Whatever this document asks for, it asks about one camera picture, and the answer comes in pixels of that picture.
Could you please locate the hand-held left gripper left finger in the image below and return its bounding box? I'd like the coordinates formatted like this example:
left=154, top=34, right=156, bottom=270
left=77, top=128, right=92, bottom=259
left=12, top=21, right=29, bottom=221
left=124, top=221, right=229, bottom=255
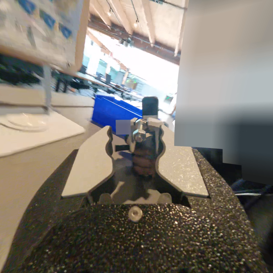
left=62, top=125, right=116, bottom=197

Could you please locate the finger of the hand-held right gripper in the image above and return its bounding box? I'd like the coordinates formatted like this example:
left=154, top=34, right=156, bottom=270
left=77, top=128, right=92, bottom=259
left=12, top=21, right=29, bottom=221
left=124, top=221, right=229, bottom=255
left=128, top=118, right=139, bottom=153
left=146, top=117, right=164, bottom=153

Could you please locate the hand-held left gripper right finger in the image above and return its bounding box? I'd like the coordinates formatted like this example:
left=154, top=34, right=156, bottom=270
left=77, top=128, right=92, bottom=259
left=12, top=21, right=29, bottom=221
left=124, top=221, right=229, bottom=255
left=156, top=125, right=209, bottom=197

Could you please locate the steel hex bolt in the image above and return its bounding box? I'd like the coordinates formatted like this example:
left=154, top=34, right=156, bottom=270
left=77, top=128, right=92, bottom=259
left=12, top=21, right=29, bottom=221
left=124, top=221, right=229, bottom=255
left=133, top=118, right=147, bottom=134

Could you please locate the large blue plastic bin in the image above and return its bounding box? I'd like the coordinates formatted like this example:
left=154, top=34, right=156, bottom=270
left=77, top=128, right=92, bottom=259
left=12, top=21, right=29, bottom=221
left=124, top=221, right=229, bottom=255
left=92, top=94, right=143, bottom=129

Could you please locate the person's right hand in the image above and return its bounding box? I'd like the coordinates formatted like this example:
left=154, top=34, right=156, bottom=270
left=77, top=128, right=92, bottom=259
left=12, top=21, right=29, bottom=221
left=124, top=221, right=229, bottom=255
left=126, top=136, right=156, bottom=178

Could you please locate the printed instruction sheet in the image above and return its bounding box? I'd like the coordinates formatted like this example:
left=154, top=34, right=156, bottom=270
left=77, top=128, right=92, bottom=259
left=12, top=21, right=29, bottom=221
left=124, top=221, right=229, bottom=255
left=0, top=0, right=86, bottom=64

